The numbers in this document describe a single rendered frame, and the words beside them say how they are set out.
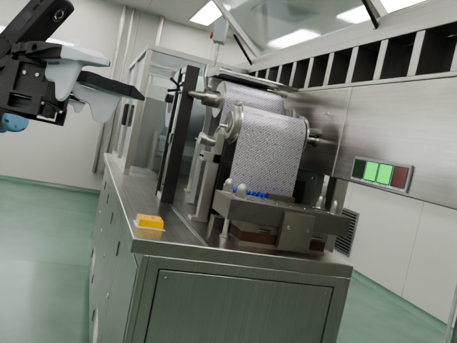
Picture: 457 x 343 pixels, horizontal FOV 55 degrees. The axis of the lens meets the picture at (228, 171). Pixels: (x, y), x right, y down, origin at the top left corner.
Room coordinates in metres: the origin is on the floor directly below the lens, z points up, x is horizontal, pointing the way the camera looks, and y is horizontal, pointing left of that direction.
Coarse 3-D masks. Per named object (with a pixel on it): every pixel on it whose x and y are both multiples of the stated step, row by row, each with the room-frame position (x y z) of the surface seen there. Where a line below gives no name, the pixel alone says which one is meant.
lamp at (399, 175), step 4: (396, 168) 1.15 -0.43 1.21; (400, 168) 1.14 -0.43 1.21; (404, 168) 1.12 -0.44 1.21; (396, 172) 1.15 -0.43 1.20; (400, 172) 1.14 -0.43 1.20; (404, 172) 1.12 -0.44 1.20; (392, 176) 1.16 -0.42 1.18; (396, 176) 1.14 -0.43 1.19; (400, 176) 1.13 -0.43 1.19; (404, 176) 1.12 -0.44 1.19; (392, 180) 1.15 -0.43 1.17; (396, 180) 1.14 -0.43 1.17; (400, 180) 1.13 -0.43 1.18; (404, 180) 1.11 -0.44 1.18; (392, 184) 1.15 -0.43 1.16; (396, 184) 1.14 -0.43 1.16; (400, 184) 1.13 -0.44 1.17; (404, 184) 1.11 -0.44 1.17
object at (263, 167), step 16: (240, 144) 1.44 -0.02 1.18; (256, 144) 1.46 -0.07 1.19; (272, 144) 1.47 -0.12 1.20; (240, 160) 1.44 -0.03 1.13; (256, 160) 1.46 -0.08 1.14; (272, 160) 1.48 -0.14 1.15; (288, 160) 1.49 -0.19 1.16; (240, 176) 1.44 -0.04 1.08; (256, 176) 1.46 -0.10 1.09; (272, 176) 1.48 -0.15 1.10; (288, 176) 1.50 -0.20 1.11; (256, 192) 1.47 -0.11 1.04; (272, 192) 1.48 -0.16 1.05; (288, 192) 1.50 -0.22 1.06
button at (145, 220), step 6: (138, 216) 1.25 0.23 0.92; (144, 216) 1.26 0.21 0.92; (150, 216) 1.28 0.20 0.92; (156, 216) 1.29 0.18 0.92; (138, 222) 1.23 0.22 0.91; (144, 222) 1.22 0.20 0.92; (150, 222) 1.23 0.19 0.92; (156, 222) 1.24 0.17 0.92; (162, 222) 1.24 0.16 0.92; (156, 228) 1.24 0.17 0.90; (162, 228) 1.24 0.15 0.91
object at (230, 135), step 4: (232, 108) 1.48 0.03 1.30; (236, 108) 1.46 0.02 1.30; (236, 112) 1.44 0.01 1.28; (236, 116) 1.44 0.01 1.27; (224, 120) 1.54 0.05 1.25; (236, 120) 1.43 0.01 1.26; (236, 124) 1.43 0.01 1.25; (232, 128) 1.44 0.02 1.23; (236, 128) 1.44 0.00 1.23; (224, 132) 1.51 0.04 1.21; (228, 132) 1.47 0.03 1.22; (232, 132) 1.44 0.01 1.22; (228, 136) 1.46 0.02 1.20; (232, 136) 1.46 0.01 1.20; (236, 140) 1.49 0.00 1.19
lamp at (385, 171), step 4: (380, 168) 1.21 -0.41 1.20; (384, 168) 1.20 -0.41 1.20; (388, 168) 1.18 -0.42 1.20; (380, 172) 1.21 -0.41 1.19; (384, 172) 1.19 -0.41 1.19; (388, 172) 1.18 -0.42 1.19; (380, 176) 1.21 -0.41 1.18; (384, 176) 1.19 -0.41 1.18; (388, 176) 1.17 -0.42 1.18; (380, 180) 1.20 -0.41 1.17; (384, 180) 1.19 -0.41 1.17; (388, 180) 1.17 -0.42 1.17
